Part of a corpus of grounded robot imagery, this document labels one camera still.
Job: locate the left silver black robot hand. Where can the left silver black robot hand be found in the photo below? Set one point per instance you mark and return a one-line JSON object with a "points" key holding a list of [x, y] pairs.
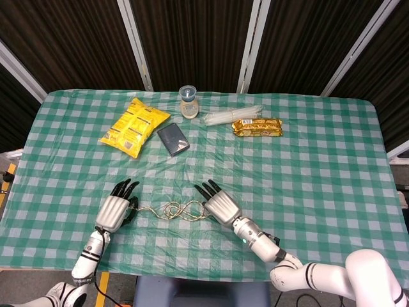
{"points": [[113, 211]]}

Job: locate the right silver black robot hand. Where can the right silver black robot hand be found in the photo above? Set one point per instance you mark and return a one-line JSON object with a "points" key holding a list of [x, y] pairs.
{"points": [[221, 206]]}

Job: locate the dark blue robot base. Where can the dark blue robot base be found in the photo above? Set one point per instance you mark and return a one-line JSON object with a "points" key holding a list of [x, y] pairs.
{"points": [[201, 292]]}

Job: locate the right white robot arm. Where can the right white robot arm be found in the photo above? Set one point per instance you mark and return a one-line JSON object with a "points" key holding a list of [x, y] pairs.
{"points": [[306, 265]]}

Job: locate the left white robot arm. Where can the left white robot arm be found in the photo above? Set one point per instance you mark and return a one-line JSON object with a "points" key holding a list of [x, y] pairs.
{"points": [[87, 256]]}

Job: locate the green white checkered tablecloth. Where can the green white checkered tablecloth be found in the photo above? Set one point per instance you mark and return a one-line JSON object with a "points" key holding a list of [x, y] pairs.
{"points": [[223, 179]]}

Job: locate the dark blue flat case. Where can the dark blue flat case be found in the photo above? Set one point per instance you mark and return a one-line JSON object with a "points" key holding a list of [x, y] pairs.
{"points": [[172, 139]]}

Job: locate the yellow snack chip bag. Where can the yellow snack chip bag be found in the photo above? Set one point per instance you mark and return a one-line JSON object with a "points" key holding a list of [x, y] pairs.
{"points": [[134, 129]]}

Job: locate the gold foil biscuit pack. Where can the gold foil biscuit pack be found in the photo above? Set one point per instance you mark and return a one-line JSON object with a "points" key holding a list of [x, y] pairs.
{"points": [[258, 127]]}

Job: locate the bundle of clear plastic straws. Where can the bundle of clear plastic straws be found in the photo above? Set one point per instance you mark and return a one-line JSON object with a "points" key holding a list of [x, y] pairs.
{"points": [[233, 114]]}

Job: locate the small glass jar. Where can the small glass jar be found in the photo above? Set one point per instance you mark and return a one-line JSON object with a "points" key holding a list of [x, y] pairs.
{"points": [[188, 105]]}

